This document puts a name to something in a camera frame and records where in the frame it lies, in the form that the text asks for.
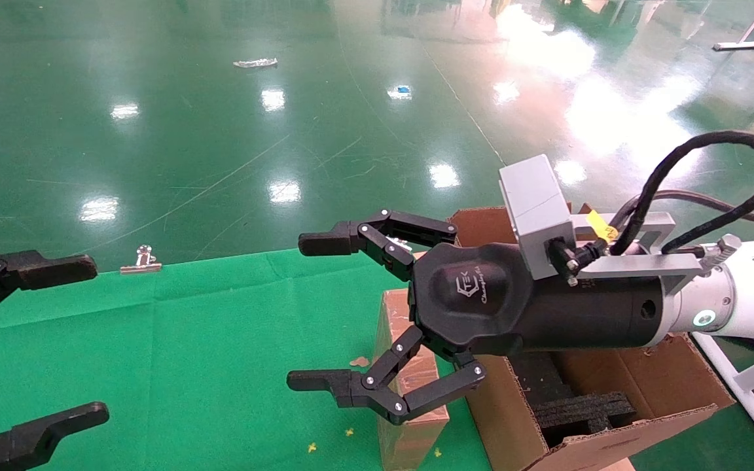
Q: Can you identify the white pipe frame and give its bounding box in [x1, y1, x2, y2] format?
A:
[691, 332, 754, 462]

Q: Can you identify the small brown cardboard box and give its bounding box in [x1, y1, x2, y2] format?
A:
[372, 288, 451, 471]

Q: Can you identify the yellow cable tag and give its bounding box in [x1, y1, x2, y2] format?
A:
[586, 211, 620, 241]

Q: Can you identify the large open cardboard carton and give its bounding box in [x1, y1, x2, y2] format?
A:
[449, 204, 736, 471]

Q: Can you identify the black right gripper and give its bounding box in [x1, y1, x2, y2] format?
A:
[287, 209, 670, 425]

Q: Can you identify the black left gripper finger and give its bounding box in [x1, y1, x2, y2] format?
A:
[0, 402, 110, 471]
[0, 247, 98, 335]

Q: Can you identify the black foam insert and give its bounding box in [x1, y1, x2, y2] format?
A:
[533, 391, 637, 449]

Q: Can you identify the green table cloth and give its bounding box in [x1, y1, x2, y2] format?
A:
[0, 247, 492, 471]

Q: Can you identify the grey metal camera bracket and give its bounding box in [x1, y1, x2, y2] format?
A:
[570, 211, 742, 296]

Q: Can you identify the thin dark cable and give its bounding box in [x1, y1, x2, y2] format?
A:
[613, 189, 754, 231]

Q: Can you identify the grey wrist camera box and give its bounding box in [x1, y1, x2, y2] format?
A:
[499, 154, 578, 280]

